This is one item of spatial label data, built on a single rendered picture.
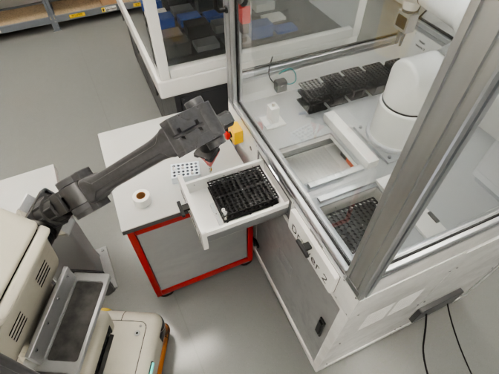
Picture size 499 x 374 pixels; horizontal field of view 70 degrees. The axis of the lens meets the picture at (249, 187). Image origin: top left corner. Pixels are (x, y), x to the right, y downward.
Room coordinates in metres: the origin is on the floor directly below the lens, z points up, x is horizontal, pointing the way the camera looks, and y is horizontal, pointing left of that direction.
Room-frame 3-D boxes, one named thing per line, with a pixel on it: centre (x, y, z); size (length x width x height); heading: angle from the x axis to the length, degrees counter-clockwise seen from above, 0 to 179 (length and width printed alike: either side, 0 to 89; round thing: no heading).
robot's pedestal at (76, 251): (0.93, 0.95, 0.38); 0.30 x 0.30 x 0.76; 27
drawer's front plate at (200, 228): (0.77, 0.21, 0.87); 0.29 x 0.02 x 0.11; 24
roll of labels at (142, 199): (0.90, 0.44, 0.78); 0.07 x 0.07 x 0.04
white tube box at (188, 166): (1.05, 0.28, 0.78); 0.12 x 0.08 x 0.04; 100
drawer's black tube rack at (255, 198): (0.85, 0.03, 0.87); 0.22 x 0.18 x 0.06; 114
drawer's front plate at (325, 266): (0.61, -0.21, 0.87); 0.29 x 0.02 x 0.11; 24
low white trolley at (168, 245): (1.16, 0.36, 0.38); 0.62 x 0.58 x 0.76; 24
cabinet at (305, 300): (1.05, -0.54, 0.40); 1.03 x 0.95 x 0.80; 24
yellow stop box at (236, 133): (1.20, 0.06, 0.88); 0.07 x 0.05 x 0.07; 24
